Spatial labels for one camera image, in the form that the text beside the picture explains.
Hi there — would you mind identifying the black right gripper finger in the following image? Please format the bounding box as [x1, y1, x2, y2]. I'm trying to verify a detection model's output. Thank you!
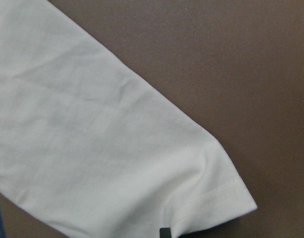
[159, 220, 171, 238]

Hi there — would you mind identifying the cream long-sleeve cat shirt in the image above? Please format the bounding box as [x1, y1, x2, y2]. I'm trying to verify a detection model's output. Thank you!
[0, 0, 256, 238]

